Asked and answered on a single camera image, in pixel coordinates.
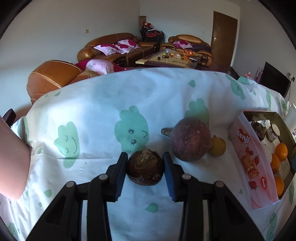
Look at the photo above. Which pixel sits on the pink electric kettle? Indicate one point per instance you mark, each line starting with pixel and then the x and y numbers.
pixel 15 159

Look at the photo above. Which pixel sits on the small jar with lid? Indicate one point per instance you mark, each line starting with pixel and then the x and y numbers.
pixel 272 132

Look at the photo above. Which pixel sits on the brown wooden door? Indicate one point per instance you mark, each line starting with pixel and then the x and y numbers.
pixel 223 38

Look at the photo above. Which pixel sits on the glass-top coffee table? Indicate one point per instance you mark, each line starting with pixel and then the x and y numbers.
pixel 168 58

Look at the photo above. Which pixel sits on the small yellow longan fruit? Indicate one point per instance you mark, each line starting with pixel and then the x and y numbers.
pixel 218 147

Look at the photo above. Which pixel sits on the dark brown mangosteen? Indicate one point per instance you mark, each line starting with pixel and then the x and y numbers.
pixel 145 167

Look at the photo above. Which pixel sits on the pink quilted pillow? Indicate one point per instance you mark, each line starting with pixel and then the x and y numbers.
pixel 102 67

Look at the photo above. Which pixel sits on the brown leather chaise sofa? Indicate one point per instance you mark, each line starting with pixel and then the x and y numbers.
pixel 55 74

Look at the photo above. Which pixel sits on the stacked dark chairs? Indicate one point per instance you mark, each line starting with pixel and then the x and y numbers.
pixel 149 33

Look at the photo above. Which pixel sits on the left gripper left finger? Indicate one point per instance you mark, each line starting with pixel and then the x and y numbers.
pixel 63 217

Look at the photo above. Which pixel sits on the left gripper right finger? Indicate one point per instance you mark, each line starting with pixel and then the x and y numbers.
pixel 210 211

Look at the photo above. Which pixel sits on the white magenta floral cushion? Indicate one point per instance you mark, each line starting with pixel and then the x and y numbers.
pixel 107 49

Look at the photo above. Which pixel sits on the white cloud-print tablecloth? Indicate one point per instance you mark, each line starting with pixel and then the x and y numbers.
pixel 76 132

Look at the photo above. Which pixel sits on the black television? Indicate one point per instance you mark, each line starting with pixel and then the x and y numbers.
pixel 275 80

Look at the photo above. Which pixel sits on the orange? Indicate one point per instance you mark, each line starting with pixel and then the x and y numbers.
pixel 281 151
pixel 279 185
pixel 275 163

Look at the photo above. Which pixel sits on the pink Genji biscuit tin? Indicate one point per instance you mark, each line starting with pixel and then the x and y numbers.
pixel 257 171

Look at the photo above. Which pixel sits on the armchair floral cushion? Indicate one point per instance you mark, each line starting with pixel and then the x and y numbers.
pixel 182 44

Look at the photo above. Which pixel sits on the brown leather three-seat sofa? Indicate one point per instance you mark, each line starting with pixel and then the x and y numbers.
pixel 145 49

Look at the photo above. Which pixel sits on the purple passion fruit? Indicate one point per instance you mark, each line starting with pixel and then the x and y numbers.
pixel 190 139

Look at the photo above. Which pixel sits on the dark mangosteen in tin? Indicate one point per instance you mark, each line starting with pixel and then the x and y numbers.
pixel 259 130

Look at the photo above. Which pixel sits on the brown leather armchair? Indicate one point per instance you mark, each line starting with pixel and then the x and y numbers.
pixel 192 43

